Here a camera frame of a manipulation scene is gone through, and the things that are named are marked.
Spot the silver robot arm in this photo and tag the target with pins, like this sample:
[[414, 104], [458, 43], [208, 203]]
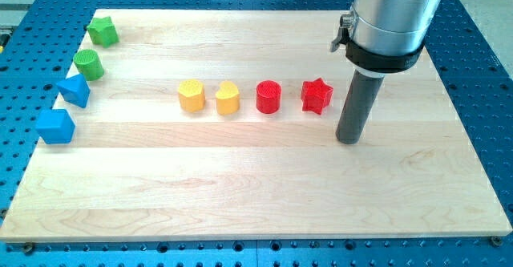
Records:
[[384, 36]]

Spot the red cylinder block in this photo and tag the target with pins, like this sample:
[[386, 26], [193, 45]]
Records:
[[268, 96]]

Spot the yellow crescent block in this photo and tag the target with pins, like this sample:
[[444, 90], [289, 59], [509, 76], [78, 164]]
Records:
[[227, 98]]

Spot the light wooden board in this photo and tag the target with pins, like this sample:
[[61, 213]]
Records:
[[140, 168]]

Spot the red star block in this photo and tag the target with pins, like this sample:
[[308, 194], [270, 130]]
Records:
[[316, 95]]

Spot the yellow hexagon block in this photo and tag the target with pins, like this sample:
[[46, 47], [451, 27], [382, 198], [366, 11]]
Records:
[[191, 95]]

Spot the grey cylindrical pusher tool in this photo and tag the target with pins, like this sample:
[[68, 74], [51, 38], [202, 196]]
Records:
[[359, 101]]

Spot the green star block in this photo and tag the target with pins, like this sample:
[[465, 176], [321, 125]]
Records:
[[102, 32]]

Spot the green cylinder block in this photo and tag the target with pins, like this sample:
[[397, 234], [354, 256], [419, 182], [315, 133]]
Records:
[[88, 64]]

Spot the blue triangle block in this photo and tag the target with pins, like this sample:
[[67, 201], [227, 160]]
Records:
[[75, 90]]

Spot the blue cube block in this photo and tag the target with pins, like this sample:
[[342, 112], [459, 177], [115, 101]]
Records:
[[55, 126]]

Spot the blue perforated table plate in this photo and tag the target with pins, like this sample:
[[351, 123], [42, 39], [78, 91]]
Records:
[[40, 51]]

